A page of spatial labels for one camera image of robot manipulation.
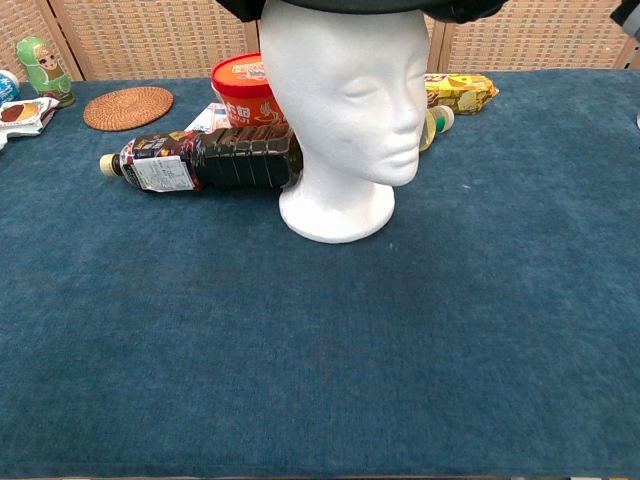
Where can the yellow biscuit pack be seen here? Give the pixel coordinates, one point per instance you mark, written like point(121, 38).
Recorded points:
point(460, 92)

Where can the red instant noodle tub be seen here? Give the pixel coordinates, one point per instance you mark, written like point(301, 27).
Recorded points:
point(240, 90)

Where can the white printed paper packet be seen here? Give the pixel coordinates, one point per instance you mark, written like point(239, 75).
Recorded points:
point(210, 117)

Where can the white bun snack packet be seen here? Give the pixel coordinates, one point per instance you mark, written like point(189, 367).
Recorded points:
point(22, 115)

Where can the green matryoshka doll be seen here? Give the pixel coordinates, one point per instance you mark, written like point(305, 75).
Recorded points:
point(46, 70)

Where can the white foam mannequin head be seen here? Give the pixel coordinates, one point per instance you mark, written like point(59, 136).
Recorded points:
point(345, 110)

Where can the black baseball cap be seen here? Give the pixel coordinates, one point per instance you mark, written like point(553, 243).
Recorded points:
point(350, 6)

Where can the small yellow-liquid bottle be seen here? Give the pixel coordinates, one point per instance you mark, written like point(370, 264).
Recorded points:
point(432, 130)

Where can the woven wooden folding screen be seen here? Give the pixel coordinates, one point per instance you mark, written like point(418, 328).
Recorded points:
point(150, 35)

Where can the dark tea plastic bottle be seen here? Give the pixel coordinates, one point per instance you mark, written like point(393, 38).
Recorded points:
point(220, 160)

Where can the round woven rattan coaster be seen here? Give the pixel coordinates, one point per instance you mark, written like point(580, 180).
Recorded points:
point(128, 108)

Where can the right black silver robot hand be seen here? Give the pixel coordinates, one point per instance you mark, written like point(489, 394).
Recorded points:
point(629, 12)

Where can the blue round object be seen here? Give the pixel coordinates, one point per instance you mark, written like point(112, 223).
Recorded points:
point(7, 87)

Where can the blue tablecloth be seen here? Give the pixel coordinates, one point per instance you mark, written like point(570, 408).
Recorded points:
point(300, 340)

